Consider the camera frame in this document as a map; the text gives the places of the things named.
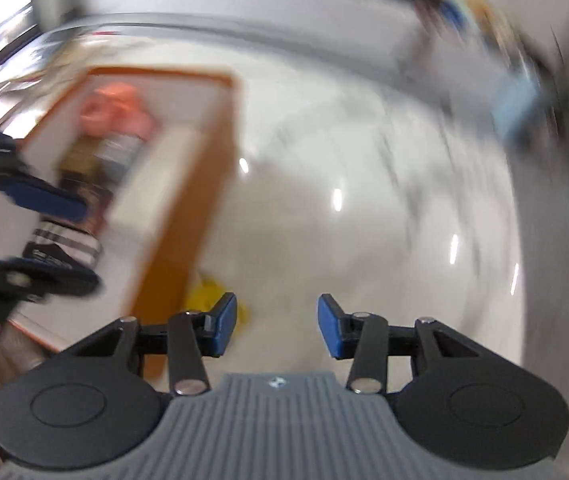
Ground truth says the orange cardboard box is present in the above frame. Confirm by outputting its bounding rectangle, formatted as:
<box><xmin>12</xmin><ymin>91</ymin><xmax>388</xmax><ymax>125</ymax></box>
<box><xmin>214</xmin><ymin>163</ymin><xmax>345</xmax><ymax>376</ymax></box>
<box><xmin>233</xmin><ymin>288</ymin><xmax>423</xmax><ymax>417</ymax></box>
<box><xmin>0</xmin><ymin>66</ymin><xmax>241</xmax><ymax>381</ymax></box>

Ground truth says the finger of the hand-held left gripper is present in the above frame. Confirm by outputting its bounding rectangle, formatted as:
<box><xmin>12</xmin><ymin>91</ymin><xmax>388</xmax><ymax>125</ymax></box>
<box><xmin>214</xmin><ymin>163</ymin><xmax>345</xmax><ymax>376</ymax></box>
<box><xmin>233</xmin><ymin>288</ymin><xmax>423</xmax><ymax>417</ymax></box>
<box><xmin>0</xmin><ymin>122</ymin><xmax>90</xmax><ymax>222</ymax></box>
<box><xmin>0</xmin><ymin>252</ymin><xmax>104</xmax><ymax>317</ymax></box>

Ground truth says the pink object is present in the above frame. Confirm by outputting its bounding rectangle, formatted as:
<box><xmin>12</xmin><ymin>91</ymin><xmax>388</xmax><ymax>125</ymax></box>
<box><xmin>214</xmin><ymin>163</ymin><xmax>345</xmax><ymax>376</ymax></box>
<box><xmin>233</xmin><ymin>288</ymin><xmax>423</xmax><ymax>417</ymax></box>
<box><xmin>78</xmin><ymin>85</ymin><xmax>160</xmax><ymax>137</ymax></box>

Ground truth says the yellow object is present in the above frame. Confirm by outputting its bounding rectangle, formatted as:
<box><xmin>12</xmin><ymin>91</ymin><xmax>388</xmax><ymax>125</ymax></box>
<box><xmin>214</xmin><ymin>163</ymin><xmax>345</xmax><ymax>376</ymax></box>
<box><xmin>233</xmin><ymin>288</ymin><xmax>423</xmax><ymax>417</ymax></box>
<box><xmin>184</xmin><ymin>270</ymin><xmax>251</xmax><ymax>333</ymax></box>

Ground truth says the striped black white box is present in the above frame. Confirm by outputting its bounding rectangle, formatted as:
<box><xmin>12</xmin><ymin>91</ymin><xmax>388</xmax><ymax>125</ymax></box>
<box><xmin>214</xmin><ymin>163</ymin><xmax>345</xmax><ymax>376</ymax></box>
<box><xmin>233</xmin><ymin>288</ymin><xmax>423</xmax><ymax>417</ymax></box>
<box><xmin>23</xmin><ymin>217</ymin><xmax>103</xmax><ymax>272</ymax></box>

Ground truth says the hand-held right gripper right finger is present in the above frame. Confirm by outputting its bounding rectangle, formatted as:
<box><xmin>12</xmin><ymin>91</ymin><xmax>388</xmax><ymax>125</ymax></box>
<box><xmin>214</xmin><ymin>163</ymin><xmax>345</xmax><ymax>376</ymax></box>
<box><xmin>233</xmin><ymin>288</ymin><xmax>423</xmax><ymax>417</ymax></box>
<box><xmin>317</xmin><ymin>293</ymin><xmax>492</xmax><ymax>395</ymax></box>

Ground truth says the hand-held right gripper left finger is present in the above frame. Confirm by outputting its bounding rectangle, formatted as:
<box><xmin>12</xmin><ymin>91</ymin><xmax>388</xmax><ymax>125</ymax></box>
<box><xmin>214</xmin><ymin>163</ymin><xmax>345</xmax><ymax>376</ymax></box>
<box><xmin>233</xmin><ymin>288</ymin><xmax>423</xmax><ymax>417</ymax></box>
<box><xmin>69</xmin><ymin>292</ymin><xmax>238</xmax><ymax>397</ymax></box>

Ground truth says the white marble cabinet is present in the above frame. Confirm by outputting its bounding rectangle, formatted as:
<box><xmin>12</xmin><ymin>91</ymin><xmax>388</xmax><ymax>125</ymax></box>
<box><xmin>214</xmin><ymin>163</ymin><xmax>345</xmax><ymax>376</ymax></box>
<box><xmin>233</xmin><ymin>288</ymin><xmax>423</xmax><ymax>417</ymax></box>
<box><xmin>64</xmin><ymin>0</ymin><xmax>520</xmax><ymax>91</ymax></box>

